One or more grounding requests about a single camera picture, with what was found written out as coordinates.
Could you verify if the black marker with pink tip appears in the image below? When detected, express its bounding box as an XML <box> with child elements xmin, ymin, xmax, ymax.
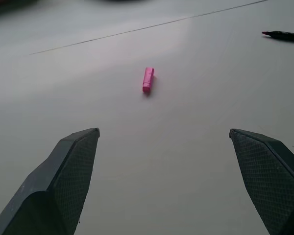
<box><xmin>261</xmin><ymin>30</ymin><xmax>294</xmax><ymax>43</ymax></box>

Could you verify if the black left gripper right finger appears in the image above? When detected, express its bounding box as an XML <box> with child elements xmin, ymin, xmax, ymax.
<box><xmin>229</xmin><ymin>128</ymin><xmax>294</xmax><ymax>235</ymax></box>

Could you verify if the pink marker cap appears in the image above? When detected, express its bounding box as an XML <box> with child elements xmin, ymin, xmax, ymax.
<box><xmin>142</xmin><ymin>67</ymin><xmax>155</xmax><ymax>94</ymax></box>

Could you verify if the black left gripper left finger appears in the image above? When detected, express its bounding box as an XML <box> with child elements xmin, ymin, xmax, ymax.
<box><xmin>0</xmin><ymin>127</ymin><xmax>100</xmax><ymax>235</ymax></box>

